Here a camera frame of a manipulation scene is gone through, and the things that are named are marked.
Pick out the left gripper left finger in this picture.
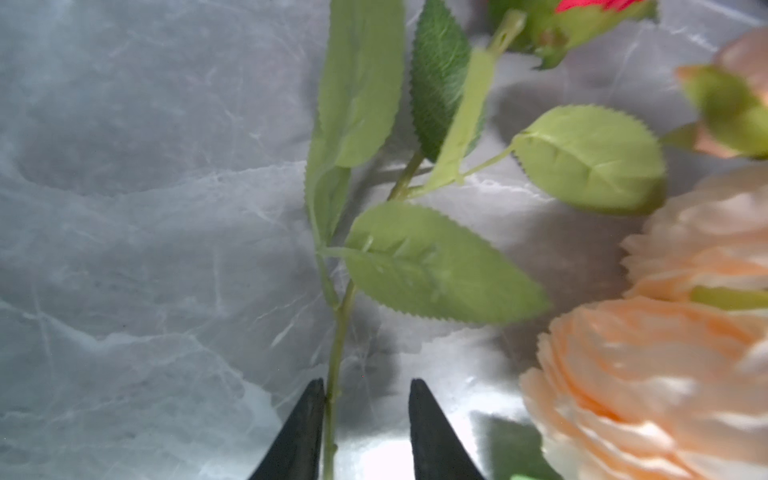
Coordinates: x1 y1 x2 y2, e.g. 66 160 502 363
249 378 326 480

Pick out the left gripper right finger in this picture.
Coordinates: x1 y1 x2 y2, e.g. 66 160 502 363
408 379 484 480

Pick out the red rose stem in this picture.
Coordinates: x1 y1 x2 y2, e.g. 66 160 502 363
304 1 659 479

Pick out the artificial flower bunch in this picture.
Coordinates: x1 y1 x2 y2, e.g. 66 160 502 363
520 27 767 479

